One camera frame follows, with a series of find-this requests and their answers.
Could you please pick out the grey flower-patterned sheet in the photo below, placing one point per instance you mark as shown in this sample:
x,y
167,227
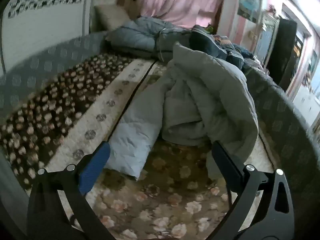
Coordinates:
x,y
45,62

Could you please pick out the grey medallion-patterned bed cover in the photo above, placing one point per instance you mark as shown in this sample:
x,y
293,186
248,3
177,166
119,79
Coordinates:
x,y
282,120

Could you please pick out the white patterned wardrobe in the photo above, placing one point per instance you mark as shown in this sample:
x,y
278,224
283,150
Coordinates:
x,y
47,22

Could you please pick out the beige pillow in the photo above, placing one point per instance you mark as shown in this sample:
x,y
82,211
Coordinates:
x,y
112,16

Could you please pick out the wall poster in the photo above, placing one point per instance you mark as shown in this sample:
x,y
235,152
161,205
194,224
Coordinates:
x,y
248,3

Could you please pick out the pink curtain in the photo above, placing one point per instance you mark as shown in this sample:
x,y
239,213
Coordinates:
x,y
180,0

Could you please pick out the black door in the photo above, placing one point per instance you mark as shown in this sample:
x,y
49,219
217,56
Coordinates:
x,y
283,52

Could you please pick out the light blue down jacket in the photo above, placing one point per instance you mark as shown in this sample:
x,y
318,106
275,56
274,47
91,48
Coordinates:
x,y
200,92

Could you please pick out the white cabinet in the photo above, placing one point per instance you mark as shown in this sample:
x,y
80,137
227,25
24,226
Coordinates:
x,y
306,107

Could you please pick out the floral plush blanket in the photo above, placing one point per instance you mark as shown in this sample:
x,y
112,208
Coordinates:
x,y
162,192

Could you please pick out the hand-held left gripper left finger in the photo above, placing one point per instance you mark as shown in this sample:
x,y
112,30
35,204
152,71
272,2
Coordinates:
x,y
93,170

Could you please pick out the blue-grey folded duvet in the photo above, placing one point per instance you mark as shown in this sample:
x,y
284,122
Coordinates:
x,y
140,35

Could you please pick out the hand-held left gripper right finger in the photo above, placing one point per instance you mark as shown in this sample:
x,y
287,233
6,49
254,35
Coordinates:
x,y
226,166

